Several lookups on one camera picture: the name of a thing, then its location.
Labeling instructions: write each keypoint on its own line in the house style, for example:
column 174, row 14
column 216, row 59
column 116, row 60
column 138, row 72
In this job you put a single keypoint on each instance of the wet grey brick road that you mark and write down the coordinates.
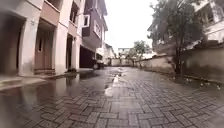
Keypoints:
column 133, row 103

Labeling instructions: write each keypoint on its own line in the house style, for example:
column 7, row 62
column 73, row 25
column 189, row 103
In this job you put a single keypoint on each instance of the distant white building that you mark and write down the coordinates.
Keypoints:
column 108, row 52

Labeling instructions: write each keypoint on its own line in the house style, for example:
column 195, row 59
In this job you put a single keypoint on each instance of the white building behind wall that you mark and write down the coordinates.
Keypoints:
column 213, row 20

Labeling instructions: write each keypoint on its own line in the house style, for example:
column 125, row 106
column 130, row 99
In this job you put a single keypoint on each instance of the beige building with pillars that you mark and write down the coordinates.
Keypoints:
column 56, row 36

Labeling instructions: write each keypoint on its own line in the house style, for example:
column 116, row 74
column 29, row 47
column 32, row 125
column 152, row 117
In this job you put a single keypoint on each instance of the long grey boundary wall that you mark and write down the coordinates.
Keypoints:
column 203, row 61

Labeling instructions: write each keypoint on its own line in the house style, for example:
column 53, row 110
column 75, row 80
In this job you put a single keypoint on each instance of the white end wall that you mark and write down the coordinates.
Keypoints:
column 120, row 62

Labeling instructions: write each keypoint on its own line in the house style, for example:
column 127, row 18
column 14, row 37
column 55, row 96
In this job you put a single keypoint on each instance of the small green tree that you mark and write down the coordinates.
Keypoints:
column 139, row 49

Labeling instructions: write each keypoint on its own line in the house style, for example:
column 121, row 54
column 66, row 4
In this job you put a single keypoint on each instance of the large dark tree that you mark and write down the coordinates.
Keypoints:
column 175, row 23

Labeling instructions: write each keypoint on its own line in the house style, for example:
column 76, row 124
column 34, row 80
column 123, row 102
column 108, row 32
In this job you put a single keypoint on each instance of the dark brown building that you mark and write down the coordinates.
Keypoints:
column 93, row 33

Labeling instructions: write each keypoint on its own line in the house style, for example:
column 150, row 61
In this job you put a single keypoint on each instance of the dark parked car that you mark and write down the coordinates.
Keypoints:
column 98, row 64

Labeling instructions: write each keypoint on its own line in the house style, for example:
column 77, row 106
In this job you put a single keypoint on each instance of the pale concrete step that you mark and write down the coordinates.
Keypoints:
column 20, row 81

